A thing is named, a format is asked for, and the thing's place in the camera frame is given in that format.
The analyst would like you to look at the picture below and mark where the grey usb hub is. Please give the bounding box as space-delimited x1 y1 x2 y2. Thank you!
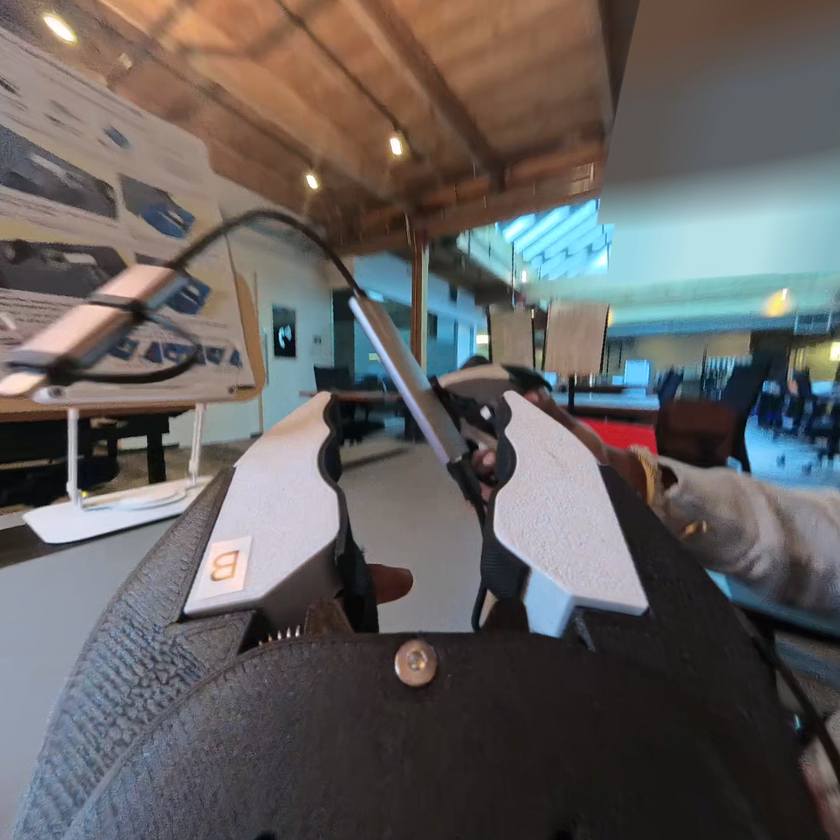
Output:
348 295 472 468

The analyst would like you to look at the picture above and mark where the person's right hand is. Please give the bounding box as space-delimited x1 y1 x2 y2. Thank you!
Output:
524 387 657 509

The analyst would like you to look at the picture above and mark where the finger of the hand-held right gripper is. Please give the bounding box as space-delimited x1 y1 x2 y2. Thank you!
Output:
437 364 517 396

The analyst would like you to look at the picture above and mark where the brown chair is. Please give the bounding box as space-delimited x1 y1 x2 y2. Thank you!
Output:
656 400 746 468

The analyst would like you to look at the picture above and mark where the glass skylight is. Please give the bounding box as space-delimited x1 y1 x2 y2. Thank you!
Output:
499 200 614 280

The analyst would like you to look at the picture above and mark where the small adapter dongle with cable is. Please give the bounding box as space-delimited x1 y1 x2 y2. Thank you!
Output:
0 264 212 403

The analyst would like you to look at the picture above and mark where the white poster stand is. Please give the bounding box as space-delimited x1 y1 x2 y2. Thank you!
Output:
23 400 214 546

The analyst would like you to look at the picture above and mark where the wooden backing board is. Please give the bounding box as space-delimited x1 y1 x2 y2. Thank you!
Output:
0 197 268 416

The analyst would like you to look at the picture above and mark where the small handwritten whiteboard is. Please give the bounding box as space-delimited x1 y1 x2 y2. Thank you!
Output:
488 304 536 372

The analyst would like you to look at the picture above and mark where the red plastic bin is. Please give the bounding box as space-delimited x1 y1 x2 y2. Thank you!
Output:
577 416 658 455

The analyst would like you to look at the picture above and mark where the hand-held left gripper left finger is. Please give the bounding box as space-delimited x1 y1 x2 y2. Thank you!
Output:
182 391 380 634

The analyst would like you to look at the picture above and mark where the wooden pillar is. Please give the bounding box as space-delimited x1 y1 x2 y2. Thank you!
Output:
409 230 431 376

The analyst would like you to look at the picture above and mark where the black-legged wooden desk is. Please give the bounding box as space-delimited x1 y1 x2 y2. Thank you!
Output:
0 408 173 488

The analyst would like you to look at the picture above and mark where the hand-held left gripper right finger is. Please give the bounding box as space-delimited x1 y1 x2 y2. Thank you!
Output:
479 390 651 639

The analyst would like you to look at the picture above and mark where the large handwritten whiteboard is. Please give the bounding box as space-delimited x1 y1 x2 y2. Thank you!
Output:
542 300 612 377

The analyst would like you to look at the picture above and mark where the person's left hand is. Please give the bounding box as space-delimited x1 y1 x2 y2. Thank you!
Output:
366 563 414 606

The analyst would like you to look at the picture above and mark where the instruction poster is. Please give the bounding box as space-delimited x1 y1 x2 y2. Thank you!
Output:
0 26 257 404

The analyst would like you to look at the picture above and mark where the black office chair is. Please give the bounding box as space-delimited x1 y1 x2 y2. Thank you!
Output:
312 364 388 447

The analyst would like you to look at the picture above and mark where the black wall sign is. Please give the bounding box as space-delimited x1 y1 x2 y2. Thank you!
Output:
272 304 298 359

